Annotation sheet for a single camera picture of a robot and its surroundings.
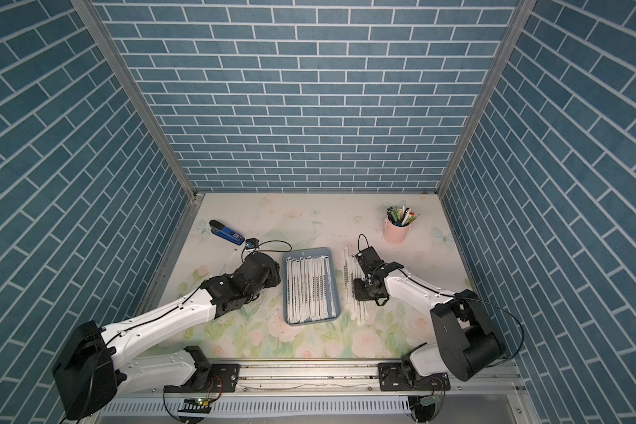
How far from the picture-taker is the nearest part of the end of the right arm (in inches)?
25.7

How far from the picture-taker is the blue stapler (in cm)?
104

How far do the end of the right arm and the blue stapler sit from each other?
1.68 feet
